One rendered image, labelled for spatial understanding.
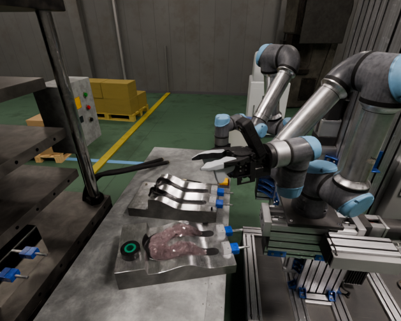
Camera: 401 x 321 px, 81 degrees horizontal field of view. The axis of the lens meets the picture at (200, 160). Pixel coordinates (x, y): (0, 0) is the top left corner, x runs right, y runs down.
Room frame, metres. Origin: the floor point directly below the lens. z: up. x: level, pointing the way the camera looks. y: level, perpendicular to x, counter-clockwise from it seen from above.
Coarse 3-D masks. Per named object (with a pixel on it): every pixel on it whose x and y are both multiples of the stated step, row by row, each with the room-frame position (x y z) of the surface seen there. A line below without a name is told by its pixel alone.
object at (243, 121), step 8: (240, 120) 0.55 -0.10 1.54; (248, 120) 0.54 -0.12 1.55; (240, 128) 0.54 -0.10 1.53; (248, 128) 0.53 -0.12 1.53; (248, 136) 0.53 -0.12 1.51; (256, 136) 0.54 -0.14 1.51; (248, 144) 0.56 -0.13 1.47; (256, 144) 0.54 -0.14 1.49; (256, 152) 0.54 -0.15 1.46; (264, 152) 0.54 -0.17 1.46
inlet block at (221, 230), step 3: (216, 225) 0.86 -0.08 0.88; (219, 225) 0.86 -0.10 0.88; (222, 225) 0.86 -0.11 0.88; (216, 228) 0.86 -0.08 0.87; (219, 228) 0.84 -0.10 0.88; (222, 228) 0.84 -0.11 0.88; (225, 228) 0.85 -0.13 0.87; (228, 228) 0.85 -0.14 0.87; (231, 228) 0.86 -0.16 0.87; (219, 231) 0.82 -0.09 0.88; (222, 231) 0.82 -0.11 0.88; (225, 231) 0.82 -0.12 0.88; (228, 231) 0.83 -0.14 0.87; (231, 231) 0.83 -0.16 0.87; (234, 231) 0.85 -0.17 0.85; (219, 234) 0.82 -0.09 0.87; (222, 234) 0.82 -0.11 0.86; (225, 234) 0.82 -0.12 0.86; (228, 234) 0.83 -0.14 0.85; (231, 234) 0.83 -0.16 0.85
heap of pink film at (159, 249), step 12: (168, 228) 0.82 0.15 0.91; (180, 228) 0.80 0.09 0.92; (192, 228) 0.82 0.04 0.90; (156, 240) 0.75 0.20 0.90; (168, 240) 0.76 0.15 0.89; (156, 252) 0.69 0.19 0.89; (168, 252) 0.69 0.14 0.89; (180, 252) 0.68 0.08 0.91; (192, 252) 0.69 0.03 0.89; (204, 252) 0.71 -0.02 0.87
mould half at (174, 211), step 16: (160, 176) 1.23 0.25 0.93; (144, 192) 1.16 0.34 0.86; (176, 192) 1.11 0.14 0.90; (192, 192) 1.13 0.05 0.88; (208, 192) 1.12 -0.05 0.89; (128, 208) 1.02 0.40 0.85; (144, 208) 1.01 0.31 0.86; (160, 208) 0.99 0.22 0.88; (176, 208) 0.98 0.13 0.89; (192, 208) 0.98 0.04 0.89; (208, 208) 0.98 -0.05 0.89
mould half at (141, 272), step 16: (144, 224) 0.84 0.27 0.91; (192, 224) 0.87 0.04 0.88; (208, 224) 0.89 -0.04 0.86; (128, 240) 0.74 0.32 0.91; (176, 240) 0.76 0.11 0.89; (192, 240) 0.76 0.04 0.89; (208, 240) 0.79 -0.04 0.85; (224, 240) 0.79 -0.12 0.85; (144, 256) 0.66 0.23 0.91; (192, 256) 0.67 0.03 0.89; (208, 256) 0.70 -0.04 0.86; (224, 256) 0.70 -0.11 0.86; (128, 272) 0.59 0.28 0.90; (144, 272) 0.60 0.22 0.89; (160, 272) 0.61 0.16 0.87; (176, 272) 0.62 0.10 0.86; (192, 272) 0.63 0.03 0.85; (208, 272) 0.64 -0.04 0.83; (224, 272) 0.65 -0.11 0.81; (128, 288) 0.58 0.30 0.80
